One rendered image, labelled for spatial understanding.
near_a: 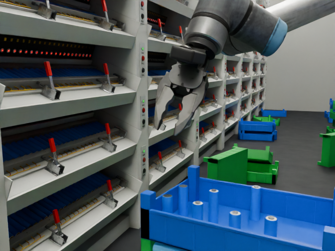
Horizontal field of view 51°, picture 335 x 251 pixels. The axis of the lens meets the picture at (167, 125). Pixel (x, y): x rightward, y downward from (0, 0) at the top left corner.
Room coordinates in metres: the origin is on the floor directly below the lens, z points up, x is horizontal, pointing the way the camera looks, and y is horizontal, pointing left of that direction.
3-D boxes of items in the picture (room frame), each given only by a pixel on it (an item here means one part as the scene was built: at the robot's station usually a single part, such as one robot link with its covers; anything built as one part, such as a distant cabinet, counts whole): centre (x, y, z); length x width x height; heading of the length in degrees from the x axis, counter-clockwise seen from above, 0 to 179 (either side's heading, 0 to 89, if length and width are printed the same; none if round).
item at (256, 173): (1.91, -0.47, 0.04); 0.30 x 0.20 x 0.08; 68
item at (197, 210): (0.54, -0.05, 0.36); 0.02 x 0.02 x 0.06
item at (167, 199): (0.57, 0.00, 0.36); 0.02 x 0.02 x 0.06
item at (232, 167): (1.66, -0.29, 0.10); 0.30 x 0.08 x 0.20; 141
